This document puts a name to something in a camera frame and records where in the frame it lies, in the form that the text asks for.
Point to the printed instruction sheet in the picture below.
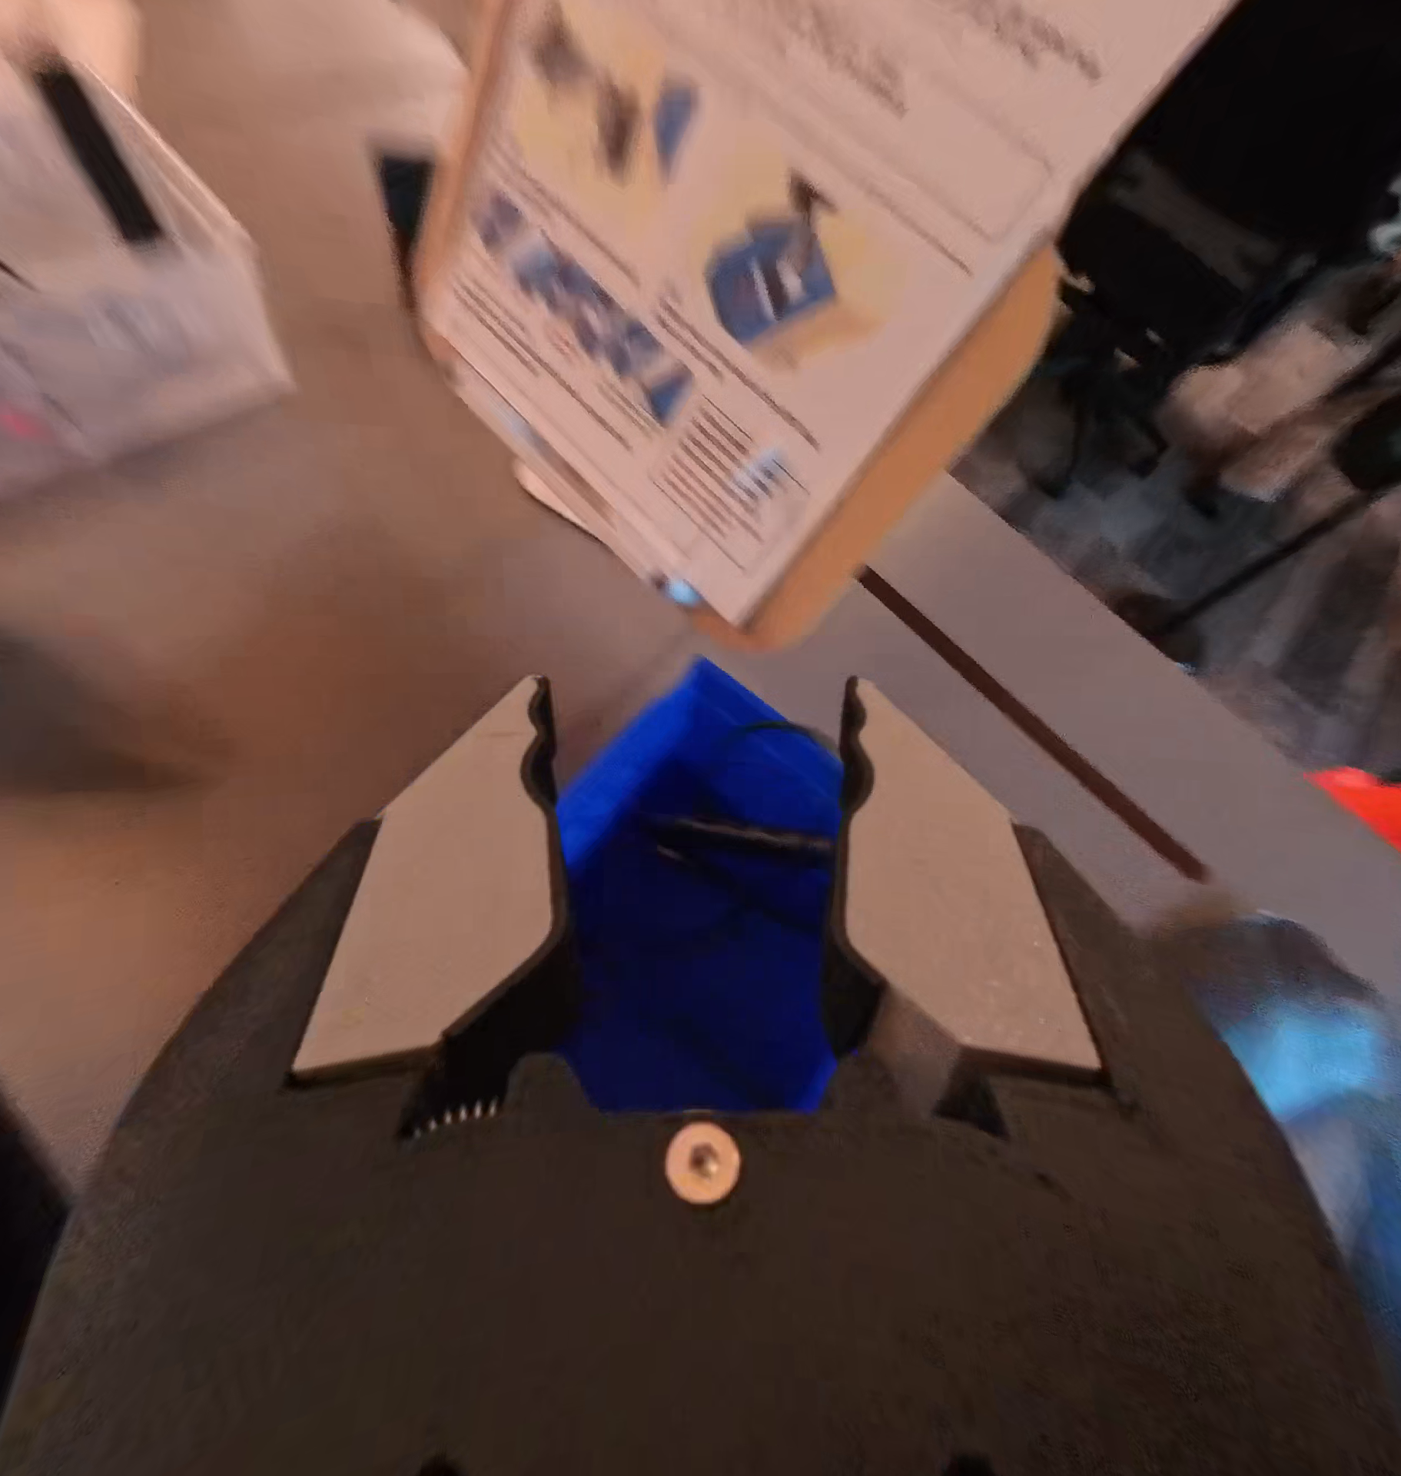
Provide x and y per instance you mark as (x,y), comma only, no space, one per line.
(770,231)

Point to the instruction sheet on wooden stand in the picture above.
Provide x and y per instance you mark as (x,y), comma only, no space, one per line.
(942,438)

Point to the clear plastic organizer box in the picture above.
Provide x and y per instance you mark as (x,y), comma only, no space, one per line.
(192,346)

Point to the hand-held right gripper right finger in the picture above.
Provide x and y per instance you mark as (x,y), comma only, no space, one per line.
(954,923)

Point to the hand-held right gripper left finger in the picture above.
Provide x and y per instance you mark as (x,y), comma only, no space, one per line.
(447,923)

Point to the blue plastic bin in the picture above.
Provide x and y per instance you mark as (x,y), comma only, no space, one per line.
(701,992)

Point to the black rectangular card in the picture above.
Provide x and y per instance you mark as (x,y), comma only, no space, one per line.
(100,149)

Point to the black battery charging case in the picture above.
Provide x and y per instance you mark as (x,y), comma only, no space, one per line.
(406,214)

